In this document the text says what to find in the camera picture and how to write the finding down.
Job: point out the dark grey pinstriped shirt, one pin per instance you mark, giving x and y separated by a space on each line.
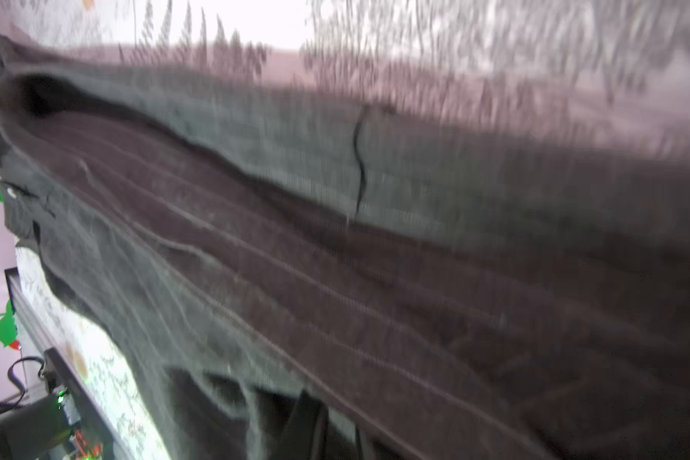
443 293

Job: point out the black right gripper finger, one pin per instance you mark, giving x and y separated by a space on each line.
305 433

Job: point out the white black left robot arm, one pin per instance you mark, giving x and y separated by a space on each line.
32 431

